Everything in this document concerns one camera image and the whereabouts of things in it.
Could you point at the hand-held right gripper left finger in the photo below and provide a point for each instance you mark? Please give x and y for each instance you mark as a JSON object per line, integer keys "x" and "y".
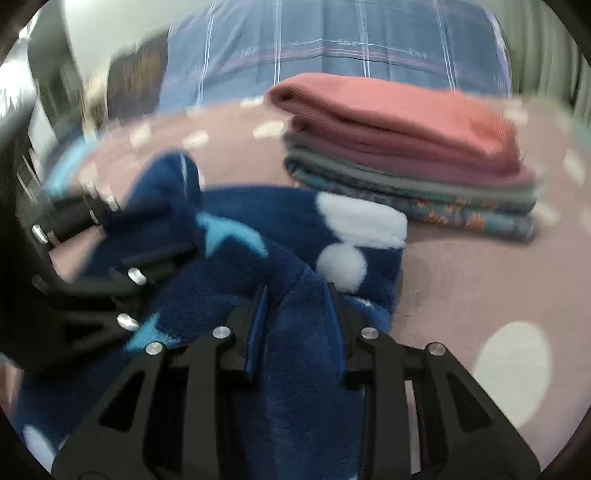
{"x": 257, "y": 332}

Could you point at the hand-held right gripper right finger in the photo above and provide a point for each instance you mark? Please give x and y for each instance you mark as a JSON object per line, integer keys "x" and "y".
{"x": 336, "y": 332}

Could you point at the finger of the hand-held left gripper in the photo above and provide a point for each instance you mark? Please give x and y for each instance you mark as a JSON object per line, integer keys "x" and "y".
{"x": 69, "y": 219}
{"x": 97, "y": 300}

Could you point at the navy fleece garment white spots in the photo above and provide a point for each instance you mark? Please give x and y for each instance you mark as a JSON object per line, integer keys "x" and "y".
{"x": 300, "y": 415}

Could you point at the pink polka dot bed sheet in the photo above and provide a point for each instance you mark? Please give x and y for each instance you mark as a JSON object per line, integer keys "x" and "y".
{"x": 461, "y": 286}

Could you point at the dark purple patterned pillow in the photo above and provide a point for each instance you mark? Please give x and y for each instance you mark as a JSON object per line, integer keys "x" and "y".
{"x": 138, "y": 78}

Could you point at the grey-green folded garment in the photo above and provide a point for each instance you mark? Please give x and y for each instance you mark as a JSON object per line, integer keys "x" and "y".
{"x": 415, "y": 184}

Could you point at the teal floral folded garment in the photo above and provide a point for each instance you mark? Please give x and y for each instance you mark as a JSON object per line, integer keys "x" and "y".
{"x": 461, "y": 217}

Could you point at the mauve folded garment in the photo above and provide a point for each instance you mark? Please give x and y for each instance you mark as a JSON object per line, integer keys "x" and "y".
{"x": 369, "y": 152}

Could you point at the coral pink folded garment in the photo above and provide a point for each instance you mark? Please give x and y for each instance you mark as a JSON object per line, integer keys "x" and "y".
{"x": 392, "y": 115}

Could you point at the pale pleated curtain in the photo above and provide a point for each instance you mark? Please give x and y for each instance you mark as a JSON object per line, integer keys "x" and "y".
{"x": 540, "y": 46}

